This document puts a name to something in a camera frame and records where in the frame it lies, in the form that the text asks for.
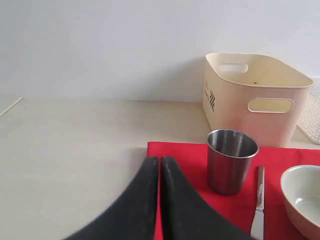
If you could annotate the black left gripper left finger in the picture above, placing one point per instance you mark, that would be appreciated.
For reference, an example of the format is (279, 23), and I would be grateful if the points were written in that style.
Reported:
(132, 216)

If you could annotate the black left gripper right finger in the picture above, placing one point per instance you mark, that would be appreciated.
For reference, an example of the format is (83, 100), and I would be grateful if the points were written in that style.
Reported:
(185, 215)

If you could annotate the red table cloth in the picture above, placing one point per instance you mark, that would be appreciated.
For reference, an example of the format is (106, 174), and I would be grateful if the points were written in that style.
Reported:
(239, 209)

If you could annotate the metal table knife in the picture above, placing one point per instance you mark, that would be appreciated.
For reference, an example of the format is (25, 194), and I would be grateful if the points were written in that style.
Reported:
(258, 223)

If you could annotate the stainless steel cup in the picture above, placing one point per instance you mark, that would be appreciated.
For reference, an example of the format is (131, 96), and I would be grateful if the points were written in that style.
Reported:
(229, 156)

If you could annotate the pale green ceramic bowl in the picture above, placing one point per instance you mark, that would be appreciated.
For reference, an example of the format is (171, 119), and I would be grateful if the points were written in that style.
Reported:
(300, 186)

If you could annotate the cream plastic bin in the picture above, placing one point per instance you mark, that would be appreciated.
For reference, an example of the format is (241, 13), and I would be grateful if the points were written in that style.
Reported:
(255, 94)

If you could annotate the white perforated plastic basket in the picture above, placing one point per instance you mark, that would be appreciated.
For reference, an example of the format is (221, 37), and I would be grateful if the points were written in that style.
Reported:
(309, 122)

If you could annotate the white strip on table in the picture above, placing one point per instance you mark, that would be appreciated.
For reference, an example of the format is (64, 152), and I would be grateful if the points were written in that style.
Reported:
(7, 103)

